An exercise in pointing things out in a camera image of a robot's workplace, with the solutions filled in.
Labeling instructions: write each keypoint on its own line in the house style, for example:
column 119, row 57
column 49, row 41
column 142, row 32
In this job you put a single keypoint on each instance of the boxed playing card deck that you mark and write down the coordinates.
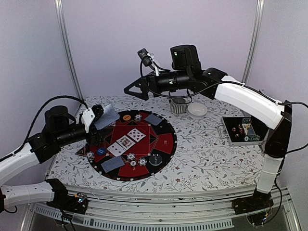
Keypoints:
column 248, row 129

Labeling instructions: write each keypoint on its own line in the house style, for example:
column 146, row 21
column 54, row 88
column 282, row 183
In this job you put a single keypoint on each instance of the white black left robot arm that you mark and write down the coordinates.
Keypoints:
column 60, row 129

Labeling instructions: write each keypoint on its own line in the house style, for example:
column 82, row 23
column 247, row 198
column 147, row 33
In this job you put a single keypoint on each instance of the orange big blind button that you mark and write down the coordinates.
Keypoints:
column 126, row 117

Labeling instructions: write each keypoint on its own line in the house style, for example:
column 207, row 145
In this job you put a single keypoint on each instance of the white ceramic bowl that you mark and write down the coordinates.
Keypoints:
column 197, row 111

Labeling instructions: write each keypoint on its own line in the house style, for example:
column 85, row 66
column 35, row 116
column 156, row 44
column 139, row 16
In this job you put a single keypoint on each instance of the hearts number card face-up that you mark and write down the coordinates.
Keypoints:
column 136, row 135

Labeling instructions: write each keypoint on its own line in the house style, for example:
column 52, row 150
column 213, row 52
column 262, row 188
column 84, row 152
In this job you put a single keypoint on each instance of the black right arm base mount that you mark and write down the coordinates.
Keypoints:
column 254, row 203

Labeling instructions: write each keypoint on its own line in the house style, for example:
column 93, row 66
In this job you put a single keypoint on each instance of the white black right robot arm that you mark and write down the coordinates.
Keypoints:
column 187, row 74

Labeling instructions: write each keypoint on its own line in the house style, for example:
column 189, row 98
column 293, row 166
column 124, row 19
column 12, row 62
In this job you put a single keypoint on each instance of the aluminium frame post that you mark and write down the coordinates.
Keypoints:
column 69, row 57
column 254, row 38

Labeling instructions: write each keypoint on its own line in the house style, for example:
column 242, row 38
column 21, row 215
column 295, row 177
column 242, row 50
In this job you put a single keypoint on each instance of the diamonds number card face-up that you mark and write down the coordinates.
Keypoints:
column 116, row 149

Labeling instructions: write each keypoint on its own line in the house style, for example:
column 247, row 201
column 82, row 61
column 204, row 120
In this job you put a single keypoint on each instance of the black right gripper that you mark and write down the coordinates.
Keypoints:
column 145, row 88

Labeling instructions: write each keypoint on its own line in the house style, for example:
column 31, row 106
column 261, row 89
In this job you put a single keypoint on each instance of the aluminium front rail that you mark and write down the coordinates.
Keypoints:
column 189, row 211

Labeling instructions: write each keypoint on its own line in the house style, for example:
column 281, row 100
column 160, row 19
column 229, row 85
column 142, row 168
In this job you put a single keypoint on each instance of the right aluminium frame post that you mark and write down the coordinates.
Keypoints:
column 254, row 38

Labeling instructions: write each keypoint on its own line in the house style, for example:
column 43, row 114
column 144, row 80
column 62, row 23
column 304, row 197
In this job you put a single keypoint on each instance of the round red black poker mat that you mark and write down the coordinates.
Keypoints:
column 160, row 139

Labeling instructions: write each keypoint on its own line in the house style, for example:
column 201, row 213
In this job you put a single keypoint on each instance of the aluminium poker chip case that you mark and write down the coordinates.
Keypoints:
column 231, row 129

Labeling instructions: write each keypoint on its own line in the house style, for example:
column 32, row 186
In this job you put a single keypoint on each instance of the king of diamonds card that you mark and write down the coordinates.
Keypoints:
column 125, row 142

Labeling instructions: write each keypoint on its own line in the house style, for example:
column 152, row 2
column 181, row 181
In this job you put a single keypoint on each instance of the blue small blind button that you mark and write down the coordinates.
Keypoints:
column 101, row 151

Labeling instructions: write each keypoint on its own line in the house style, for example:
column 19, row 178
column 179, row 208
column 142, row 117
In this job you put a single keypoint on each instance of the blue playing card deck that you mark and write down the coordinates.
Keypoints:
column 109, row 117

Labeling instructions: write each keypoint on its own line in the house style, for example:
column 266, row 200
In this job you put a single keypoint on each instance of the striped grey ceramic mug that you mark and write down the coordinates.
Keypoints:
column 177, row 105

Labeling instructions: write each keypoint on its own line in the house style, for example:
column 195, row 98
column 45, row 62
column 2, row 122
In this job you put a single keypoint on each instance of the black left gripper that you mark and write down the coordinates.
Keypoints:
column 97, row 115

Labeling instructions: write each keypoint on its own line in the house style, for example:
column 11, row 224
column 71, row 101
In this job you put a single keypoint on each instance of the left aluminium frame post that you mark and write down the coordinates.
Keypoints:
column 69, row 57

